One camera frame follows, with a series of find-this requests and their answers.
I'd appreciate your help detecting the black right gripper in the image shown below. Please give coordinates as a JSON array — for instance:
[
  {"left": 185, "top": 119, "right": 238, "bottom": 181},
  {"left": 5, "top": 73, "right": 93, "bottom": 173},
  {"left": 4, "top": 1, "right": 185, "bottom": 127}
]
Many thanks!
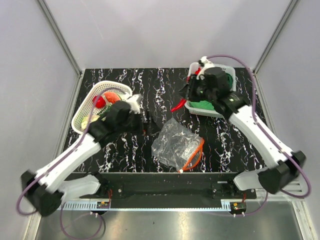
[{"left": 177, "top": 74, "right": 215, "bottom": 104}]

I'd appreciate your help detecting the white oval perforated basket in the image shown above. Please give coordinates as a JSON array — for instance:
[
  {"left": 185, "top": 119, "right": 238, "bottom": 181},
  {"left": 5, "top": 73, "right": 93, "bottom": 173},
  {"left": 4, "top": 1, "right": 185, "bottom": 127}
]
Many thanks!
[{"left": 71, "top": 80, "right": 133, "bottom": 135}]

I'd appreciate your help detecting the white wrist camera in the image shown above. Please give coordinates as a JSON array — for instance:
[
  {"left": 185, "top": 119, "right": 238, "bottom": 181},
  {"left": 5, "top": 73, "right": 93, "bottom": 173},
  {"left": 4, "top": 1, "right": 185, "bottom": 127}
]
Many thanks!
[
  {"left": 125, "top": 94, "right": 143, "bottom": 114},
  {"left": 195, "top": 56, "right": 216, "bottom": 80}
]

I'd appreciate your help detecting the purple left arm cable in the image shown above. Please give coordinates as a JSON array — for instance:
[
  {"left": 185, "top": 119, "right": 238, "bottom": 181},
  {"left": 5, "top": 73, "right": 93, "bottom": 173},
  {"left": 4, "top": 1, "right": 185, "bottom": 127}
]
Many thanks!
[{"left": 16, "top": 87, "right": 126, "bottom": 240}]

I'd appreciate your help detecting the fake red strawberry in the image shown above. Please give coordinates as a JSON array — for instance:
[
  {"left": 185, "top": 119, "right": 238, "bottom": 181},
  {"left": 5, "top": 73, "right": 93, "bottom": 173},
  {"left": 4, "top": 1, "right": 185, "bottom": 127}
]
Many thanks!
[{"left": 92, "top": 95, "right": 106, "bottom": 109}]

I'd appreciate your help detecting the right aluminium frame post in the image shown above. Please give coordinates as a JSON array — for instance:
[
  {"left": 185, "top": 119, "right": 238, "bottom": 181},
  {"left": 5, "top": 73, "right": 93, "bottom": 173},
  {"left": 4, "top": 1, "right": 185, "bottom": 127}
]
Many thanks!
[{"left": 253, "top": 0, "right": 300, "bottom": 74}]

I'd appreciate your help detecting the light green cloth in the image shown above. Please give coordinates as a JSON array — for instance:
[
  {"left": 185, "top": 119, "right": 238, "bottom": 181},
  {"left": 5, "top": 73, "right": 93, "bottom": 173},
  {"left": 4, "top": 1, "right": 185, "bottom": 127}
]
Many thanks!
[{"left": 189, "top": 100, "right": 215, "bottom": 111}]

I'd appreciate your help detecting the white rectangular plastic basket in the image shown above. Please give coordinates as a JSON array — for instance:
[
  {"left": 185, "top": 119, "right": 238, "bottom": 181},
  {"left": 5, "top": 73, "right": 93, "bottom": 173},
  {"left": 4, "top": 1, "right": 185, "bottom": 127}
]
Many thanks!
[{"left": 184, "top": 62, "right": 238, "bottom": 118}]

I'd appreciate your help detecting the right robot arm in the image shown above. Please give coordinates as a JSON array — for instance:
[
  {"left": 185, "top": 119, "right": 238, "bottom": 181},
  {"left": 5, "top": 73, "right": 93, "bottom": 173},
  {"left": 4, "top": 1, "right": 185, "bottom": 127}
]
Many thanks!
[{"left": 179, "top": 67, "right": 307, "bottom": 199}]

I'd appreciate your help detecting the dark green cloth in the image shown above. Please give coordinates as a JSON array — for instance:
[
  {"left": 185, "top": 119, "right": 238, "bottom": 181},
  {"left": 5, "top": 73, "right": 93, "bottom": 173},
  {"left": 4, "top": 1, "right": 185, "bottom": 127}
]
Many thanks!
[{"left": 226, "top": 72, "right": 234, "bottom": 89}]

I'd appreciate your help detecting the clear zip top bag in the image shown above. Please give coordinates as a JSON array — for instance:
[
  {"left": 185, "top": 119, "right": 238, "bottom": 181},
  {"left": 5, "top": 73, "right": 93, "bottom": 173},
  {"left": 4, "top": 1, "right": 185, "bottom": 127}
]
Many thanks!
[{"left": 151, "top": 118, "right": 205, "bottom": 172}]

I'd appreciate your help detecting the aluminium frame post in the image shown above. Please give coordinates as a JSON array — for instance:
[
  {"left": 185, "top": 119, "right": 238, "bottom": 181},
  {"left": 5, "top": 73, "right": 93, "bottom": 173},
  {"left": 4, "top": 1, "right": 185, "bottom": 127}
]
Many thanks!
[
  {"left": 36, "top": 0, "right": 82, "bottom": 76},
  {"left": 253, "top": 0, "right": 300, "bottom": 74}
]

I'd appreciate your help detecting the white slotted cable duct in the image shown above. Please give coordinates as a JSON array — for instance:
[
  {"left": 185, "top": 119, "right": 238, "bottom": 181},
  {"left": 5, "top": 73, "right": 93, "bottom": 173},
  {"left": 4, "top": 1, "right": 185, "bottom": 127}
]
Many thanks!
[{"left": 63, "top": 200, "right": 111, "bottom": 211}]

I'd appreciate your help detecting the fake green leafy sprig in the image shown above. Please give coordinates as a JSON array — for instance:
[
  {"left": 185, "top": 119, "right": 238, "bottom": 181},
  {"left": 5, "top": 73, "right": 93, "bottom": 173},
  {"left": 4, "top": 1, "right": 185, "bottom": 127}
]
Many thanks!
[{"left": 97, "top": 105, "right": 111, "bottom": 117}]

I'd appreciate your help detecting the left aluminium frame post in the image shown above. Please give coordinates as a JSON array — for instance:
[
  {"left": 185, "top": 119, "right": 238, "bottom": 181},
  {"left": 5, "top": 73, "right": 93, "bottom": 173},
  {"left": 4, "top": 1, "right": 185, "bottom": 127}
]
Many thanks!
[{"left": 36, "top": 0, "right": 82, "bottom": 76}]

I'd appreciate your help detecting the fake watermelon slice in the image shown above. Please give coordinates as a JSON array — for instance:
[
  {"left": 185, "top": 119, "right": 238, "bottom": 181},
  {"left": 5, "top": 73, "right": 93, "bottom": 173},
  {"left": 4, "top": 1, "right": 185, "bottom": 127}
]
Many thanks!
[{"left": 103, "top": 91, "right": 122, "bottom": 104}]

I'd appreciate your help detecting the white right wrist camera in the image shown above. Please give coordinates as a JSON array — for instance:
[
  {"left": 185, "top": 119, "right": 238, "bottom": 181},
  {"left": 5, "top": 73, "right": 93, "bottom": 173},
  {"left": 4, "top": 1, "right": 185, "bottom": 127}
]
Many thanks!
[{"left": 195, "top": 56, "right": 216, "bottom": 80}]

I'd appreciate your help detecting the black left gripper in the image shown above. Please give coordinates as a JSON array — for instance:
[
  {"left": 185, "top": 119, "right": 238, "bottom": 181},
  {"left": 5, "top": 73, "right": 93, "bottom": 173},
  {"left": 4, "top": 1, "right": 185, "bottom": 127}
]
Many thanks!
[{"left": 117, "top": 109, "right": 161, "bottom": 136}]

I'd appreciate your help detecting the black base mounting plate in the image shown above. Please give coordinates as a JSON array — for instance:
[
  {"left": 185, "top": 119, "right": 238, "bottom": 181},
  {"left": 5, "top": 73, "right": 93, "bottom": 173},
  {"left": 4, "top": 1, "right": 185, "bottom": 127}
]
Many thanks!
[{"left": 62, "top": 172, "right": 258, "bottom": 210}]

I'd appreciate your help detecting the fake red chili pepper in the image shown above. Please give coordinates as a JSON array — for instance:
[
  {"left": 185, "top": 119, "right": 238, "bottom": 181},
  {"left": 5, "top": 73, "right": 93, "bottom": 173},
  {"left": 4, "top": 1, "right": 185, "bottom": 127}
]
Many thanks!
[{"left": 170, "top": 99, "right": 187, "bottom": 113}]

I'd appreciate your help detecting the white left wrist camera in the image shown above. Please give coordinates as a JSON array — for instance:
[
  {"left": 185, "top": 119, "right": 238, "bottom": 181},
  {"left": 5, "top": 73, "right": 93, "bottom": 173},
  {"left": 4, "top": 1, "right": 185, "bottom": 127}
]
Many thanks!
[{"left": 125, "top": 94, "right": 143, "bottom": 114}]

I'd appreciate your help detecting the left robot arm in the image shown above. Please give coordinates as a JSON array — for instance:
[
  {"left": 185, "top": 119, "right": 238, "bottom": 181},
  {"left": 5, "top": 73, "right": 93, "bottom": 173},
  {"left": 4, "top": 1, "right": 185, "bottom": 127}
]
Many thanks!
[{"left": 17, "top": 97, "right": 159, "bottom": 217}]

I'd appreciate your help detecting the fake white cauliflower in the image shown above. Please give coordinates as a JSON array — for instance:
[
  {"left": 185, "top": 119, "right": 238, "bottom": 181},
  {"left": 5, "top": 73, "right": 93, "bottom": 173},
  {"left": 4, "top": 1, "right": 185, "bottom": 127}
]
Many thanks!
[{"left": 80, "top": 115, "right": 100, "bottom": 131}]

